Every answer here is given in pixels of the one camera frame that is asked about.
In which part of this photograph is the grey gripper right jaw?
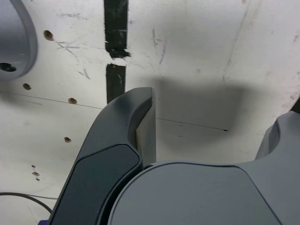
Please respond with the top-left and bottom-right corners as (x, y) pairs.
(98, 110), (300, 225)

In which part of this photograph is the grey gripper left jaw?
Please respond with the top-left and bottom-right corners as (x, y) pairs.
(48, 87), (157, 225)

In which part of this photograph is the black tape strip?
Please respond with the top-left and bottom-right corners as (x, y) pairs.
(103, 0), (132, 105)

